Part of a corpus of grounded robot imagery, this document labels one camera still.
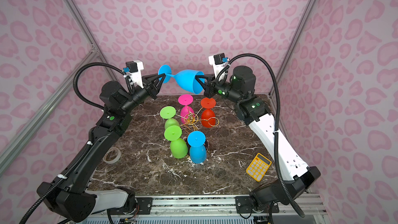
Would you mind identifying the clear tape roll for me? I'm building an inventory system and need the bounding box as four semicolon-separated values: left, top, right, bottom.
103;147;122;164

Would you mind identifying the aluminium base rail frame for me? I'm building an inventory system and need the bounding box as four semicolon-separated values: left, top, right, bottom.
84;194;331;224

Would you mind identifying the gold wire wine glass rack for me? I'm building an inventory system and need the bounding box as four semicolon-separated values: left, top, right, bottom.
174;108;220;162

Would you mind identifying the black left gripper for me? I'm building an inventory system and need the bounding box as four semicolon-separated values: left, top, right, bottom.
121;72;165;116

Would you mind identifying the blue wine glass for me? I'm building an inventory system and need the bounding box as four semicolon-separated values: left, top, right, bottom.
187;131;206;164
158;64;204;94

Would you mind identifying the magenta wine glass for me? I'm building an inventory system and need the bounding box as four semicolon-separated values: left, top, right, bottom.
178;94;194;124

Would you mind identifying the lime green wine glass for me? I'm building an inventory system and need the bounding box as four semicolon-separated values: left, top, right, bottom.
160;106;180;129
164;125;188;159

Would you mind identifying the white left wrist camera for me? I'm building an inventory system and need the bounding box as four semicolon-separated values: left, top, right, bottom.
123;60;144;88

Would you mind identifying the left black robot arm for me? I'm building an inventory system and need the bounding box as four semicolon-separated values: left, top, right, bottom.
21;74;166;224

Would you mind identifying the red wine glass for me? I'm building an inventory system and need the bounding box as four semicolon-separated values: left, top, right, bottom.
201;97;217;128

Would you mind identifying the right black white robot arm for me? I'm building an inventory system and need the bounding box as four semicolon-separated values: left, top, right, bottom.
194;66;321;217

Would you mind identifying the rear lime green wine glass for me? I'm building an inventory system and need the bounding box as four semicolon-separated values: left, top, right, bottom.
160;106;180;129

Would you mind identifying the aluminium enclosure frame strut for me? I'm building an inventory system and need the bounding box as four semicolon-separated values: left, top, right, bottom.
1;0;105;173

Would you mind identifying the front lime green wine glass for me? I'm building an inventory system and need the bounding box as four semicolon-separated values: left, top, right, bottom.
164;125;188;159

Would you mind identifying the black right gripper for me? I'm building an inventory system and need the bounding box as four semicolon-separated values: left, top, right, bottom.
196;73;244;104

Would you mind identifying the yellow calculator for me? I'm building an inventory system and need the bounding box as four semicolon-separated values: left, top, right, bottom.
246;153;272;182

